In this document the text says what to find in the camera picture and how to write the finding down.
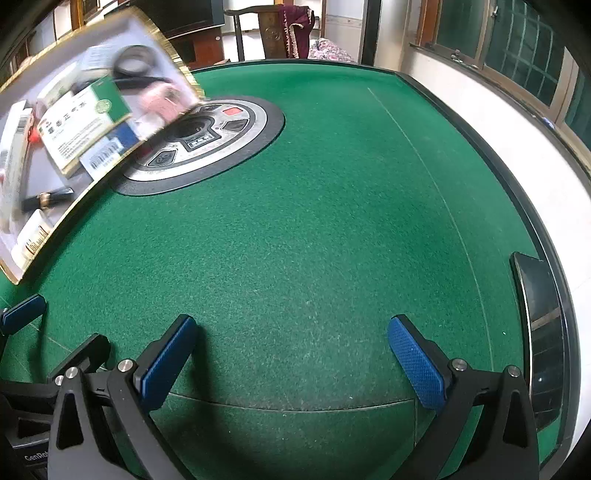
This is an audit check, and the maroon cloth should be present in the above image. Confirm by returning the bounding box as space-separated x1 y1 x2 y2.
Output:
283 6 317 58

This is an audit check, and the beige cardboard box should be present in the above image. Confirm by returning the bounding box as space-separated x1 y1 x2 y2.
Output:
38 75 134 180

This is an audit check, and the green glass window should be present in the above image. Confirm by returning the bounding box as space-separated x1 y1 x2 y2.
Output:
409 0 591 153

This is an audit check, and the black cable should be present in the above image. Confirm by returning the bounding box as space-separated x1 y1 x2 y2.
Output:
111 45 160 89

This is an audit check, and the wooden television cabinet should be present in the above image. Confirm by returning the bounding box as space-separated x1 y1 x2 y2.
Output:
166 28 227 70

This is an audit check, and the round table control panel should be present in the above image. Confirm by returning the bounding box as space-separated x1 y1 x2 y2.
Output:
115 96 286 197

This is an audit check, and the floral blanket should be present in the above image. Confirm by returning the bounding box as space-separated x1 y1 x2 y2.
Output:
308 39 356 63

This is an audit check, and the gold rimmed tray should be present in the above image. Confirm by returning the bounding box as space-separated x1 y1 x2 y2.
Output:
0 6 206 284

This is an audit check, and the black smartphone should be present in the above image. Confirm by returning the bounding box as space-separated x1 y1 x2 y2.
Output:
509 251 566 432

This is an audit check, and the wooden chair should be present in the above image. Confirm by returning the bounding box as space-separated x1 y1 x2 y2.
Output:
225 4 319 61

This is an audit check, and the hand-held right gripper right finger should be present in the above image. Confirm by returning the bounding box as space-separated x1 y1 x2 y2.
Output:
387 315 541 480

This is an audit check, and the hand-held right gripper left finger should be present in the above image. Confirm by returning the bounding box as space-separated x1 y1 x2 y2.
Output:
47 315 199 480

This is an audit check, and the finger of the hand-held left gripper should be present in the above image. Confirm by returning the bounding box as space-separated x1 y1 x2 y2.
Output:
0 294 47 337
48 333 110 384

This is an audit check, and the small white bottle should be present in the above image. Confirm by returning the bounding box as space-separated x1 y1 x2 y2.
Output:
11 209 54 268

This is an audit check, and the black lipstick tube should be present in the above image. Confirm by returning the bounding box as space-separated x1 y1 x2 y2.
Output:
22 186 75 213

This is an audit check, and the black television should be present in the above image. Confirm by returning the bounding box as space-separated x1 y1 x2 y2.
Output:
157 0 225 38

